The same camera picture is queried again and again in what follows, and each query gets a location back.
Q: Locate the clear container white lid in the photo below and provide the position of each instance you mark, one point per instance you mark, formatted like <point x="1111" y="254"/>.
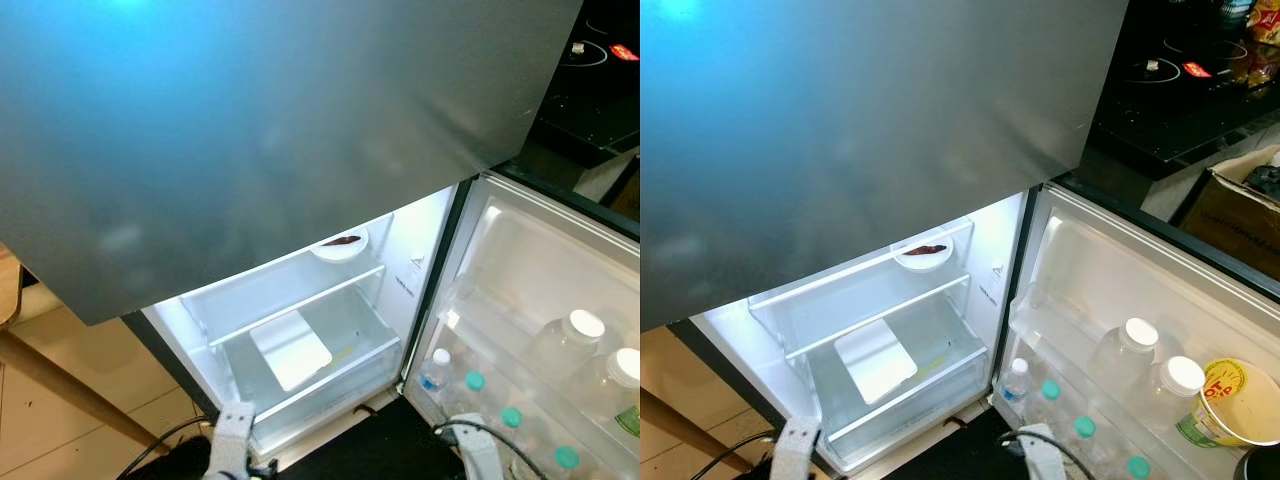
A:
<point x="290" y="350"/>
<point x="875" y="360"/>

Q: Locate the glass fridge shelf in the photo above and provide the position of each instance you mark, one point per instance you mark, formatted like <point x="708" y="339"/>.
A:
<point x="250" y="290"/>
<point x="840" y="300"/>

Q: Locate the clear fridge drawer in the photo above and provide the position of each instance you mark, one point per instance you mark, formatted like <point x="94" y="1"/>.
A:
<point x="370" y="330"/>
<point x="960" y="345"/>

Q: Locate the beige kitchen cabinet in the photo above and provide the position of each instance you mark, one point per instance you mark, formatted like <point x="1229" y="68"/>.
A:
<point x="600" y="180"/>
<point x="1165" y="195"/>

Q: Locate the white cap clear bottle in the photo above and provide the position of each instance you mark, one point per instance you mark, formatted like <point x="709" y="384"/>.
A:
<point x="1178" y="395"/>
<point x="1125" y="355"/>
<point x="620" y="385"/>
<point x="570" y="345"/>

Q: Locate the black induction stove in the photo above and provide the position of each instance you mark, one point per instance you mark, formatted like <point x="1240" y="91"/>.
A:
<point x="590" y="100"/>
<point x="1150" y="110"/>

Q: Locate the small blue label bottle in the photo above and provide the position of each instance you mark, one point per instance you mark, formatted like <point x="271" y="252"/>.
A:
<point x="1016" y="383"/>
<point x="436" y="375"/>

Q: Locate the white plate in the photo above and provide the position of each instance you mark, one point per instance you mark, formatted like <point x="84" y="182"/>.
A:
<point x="922" y="264"/>
<point x="340" y="255"/>

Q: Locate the dark red chili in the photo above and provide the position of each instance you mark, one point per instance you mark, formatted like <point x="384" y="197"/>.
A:
<point x="925" y="250"/>
<point x="342" y="241"/>

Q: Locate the large black carpet mat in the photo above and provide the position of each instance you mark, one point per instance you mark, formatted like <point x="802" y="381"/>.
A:
<point x="380" y="450"/>
<point x="950" y="455"/>

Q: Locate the yellow cup noodle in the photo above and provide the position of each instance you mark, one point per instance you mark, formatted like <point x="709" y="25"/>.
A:
<point x="1235" y="405"/>

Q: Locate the black crumpled bags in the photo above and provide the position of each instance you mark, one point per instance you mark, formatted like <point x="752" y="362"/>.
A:
<point x="1265" y="180"/>

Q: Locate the black bowl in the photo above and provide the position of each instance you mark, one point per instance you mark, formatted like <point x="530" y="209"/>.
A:
<point x="1262" y="468"/>

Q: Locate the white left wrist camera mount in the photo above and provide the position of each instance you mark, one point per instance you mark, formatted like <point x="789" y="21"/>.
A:
<point x="230" y="440"/>
<point x="797" y="450"/>

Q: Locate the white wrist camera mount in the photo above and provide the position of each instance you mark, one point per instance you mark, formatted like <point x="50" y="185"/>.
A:
<point x="797" y="450"/>
<point x="1045" y="460"/>
<point x="230" y="440"/>
<point x="485" y="455"/>

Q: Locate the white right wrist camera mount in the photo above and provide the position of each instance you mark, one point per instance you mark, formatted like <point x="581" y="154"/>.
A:
<point x="1045" y="460"/>
<point x="485" y="455"/>

